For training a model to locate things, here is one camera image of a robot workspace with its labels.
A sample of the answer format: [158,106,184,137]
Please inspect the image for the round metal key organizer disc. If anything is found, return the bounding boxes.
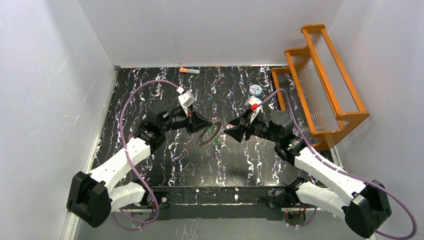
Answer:
[196,121,222,148]

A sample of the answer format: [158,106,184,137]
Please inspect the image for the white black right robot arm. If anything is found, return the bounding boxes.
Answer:
[224,109,392,238]

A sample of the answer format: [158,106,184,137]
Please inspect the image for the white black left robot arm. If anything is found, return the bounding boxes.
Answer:
[66,102,213,228]

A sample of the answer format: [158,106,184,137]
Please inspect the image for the blue white paint jar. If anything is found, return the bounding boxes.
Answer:
[248,84,263,98]

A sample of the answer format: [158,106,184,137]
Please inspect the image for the orange white marker pen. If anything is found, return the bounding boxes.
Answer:
[179,67,200,75]

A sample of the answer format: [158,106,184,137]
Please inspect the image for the orange wooden tiered rack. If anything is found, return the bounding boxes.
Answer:
[271,24,370,150]

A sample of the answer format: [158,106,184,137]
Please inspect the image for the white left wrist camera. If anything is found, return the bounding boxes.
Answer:
[176,86,196,117]

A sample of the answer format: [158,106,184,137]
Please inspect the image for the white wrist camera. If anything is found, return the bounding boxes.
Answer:
[176,86,196,117]
[244,95,262,124]

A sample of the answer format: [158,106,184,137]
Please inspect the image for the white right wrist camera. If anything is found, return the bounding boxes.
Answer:
[244,95,262,124]

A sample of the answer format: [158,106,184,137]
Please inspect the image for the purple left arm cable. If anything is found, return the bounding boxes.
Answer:
[110,79,183,231]

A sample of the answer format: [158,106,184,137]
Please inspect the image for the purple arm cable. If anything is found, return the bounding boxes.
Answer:
[110,79,183,231]
[256,88,418,239]

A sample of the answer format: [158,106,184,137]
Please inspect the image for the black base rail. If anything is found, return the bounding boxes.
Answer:
[152,186,305,221]

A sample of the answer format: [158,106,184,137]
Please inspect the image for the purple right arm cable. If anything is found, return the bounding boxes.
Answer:
[256,88,418,239]

